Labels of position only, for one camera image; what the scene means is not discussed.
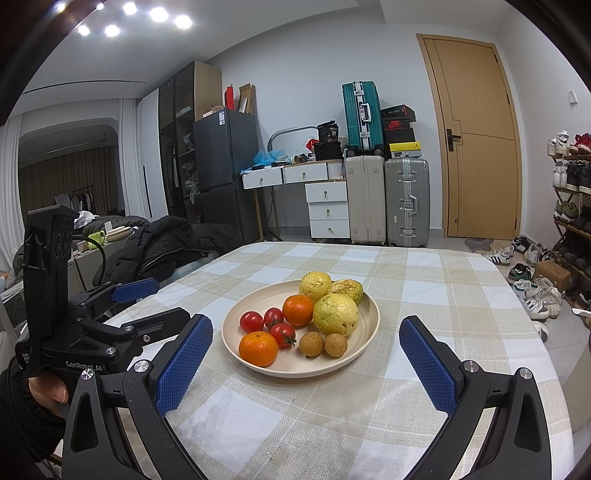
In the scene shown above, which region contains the assorted shoes collection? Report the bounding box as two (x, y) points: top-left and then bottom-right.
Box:
(547, 129), (591, 310)

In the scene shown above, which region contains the grey arched desk frame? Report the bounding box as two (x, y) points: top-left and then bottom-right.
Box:
(268, 126), (319, 162)

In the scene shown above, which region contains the wooden door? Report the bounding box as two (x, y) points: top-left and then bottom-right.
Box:
(416, 33), (522, 241)

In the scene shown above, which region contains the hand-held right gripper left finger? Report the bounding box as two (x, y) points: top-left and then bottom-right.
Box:
(61, 314), (214, 480)

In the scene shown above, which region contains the orange mandarin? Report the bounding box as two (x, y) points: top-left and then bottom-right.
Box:
(283, 294), (315, 328)
(239, 331), (279, 367)

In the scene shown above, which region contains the silver suitcase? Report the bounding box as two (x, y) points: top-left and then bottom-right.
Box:
(384, 158), (431, 247)

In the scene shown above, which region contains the teal suitcase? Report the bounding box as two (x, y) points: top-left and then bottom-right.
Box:
(342, 82), (385, 155)

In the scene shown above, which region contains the clothes rail with garments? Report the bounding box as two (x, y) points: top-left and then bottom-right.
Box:
(53, 187), (100, 217)

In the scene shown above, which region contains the yellow guava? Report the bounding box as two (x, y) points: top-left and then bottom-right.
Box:
(312, 294), (360, 336)
(298, 271), (333, 301)

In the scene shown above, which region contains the pile of sneakers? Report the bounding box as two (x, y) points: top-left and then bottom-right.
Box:
(480, 235), (566, 342)

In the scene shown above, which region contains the dark grey refrigerator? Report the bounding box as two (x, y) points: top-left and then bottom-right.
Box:
(192, 108), (264, 243)

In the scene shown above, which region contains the small cardboard carton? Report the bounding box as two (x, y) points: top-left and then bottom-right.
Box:
(534, 261), (572, 291)

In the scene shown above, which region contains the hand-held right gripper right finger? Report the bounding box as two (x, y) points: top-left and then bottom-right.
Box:
(398, 316), (552, 480)

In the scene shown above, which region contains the patterned door mat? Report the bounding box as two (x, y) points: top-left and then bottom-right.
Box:
(462, 236), (502, 252)

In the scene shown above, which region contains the brown longan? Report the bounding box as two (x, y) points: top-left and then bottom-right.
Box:
(323, 332), (348, 357)
(298, 331), (325, 357)

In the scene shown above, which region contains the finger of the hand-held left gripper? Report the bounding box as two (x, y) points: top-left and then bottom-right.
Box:
(104, 308), (191, 357)
(69, 278), (160, 320)

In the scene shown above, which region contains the white desk with drawers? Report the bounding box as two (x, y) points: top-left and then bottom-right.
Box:
(240, 159), (352, 241)

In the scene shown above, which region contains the wooden shoe rack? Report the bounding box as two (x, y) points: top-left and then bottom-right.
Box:
(547, 152), (591, 324)

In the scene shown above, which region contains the person's left forearm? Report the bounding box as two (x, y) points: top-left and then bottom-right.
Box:
(0, 355), (68, 462)

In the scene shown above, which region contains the white wardrobe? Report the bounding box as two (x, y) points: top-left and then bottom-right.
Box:
(136, 88), (169, 217)

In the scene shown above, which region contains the dark open cabinet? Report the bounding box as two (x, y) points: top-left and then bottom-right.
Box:
(157, 60), (222, 222)

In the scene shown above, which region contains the black puffer jacket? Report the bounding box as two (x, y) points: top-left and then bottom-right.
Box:
(99, 215), (241, 289)

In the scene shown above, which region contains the beige suitcase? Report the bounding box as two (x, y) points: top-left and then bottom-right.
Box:
(344, 155), (387, 245)

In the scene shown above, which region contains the person's left hand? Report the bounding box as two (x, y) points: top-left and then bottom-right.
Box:
(28, 369), (70, 418)

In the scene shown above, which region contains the brown-blotched guava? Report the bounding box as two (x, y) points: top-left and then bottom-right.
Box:
(327, 279), (365, 306)

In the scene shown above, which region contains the cluster of ceiling spotlights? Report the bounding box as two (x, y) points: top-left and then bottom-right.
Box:
(53, 0), (195, 38)

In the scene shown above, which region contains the black cable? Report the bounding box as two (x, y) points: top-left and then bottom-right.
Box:
(69, 235), (109, 296)

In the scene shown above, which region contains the cream round plate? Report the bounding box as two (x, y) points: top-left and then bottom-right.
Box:
(222, 279), (380, 379)

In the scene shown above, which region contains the brown cardboard box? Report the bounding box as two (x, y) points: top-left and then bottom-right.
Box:
(238, 83), (257, 116)

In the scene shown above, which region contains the blue plastic bag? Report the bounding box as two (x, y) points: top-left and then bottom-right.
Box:
(252, 148), (287, 167)

